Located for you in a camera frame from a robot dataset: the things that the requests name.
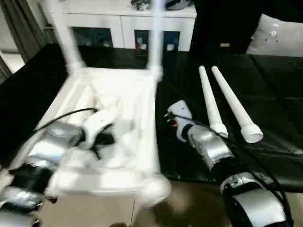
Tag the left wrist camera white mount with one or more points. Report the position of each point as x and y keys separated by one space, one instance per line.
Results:
x=99 y=120

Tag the grey helmet on cabinet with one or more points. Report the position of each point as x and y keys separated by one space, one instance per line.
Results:
x=177 y=3

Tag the white plastic table leg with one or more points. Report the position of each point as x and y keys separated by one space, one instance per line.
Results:
x=155 y=35
x=210 y=101
x=66 y=35
x=232 y=101

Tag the black cabinet with yellow label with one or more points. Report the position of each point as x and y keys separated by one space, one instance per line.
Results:
x=225 y=26

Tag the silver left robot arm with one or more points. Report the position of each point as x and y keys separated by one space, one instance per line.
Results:
x=47 y=151

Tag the dark clutter on cabinet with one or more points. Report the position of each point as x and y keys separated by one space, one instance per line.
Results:
x=140 y=4

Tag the black work mat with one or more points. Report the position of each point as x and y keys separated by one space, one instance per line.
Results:
x=272 y=94

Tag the white glass-door cabinet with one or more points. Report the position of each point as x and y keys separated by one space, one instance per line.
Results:
x=106 y=21

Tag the white plastic table top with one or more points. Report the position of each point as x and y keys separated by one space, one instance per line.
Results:
x=132 y=118

